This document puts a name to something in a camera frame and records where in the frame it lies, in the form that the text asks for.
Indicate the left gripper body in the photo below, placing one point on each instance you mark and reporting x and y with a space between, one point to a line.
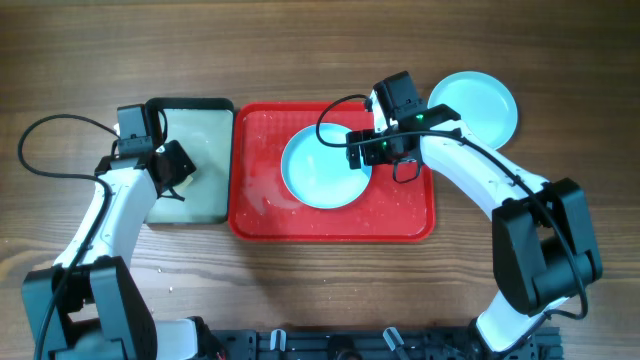
180 163

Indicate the red plastic tray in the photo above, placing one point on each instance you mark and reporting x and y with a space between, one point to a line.
398 205

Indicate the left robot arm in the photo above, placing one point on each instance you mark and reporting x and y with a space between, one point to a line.
87 305

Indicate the light blue plate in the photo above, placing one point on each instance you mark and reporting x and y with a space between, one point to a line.
320 176
485 104

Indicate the black water tray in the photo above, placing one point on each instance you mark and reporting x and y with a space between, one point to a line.
204 127

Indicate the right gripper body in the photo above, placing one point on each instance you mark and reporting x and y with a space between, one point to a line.
394 127

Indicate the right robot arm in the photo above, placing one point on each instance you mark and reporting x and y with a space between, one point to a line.
544 248

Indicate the light blue plate front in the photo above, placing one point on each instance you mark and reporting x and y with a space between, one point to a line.
485 104

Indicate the green yellow sponge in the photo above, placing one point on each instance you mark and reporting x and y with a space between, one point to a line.
185 183

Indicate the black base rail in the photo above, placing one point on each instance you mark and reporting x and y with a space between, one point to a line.
447 343

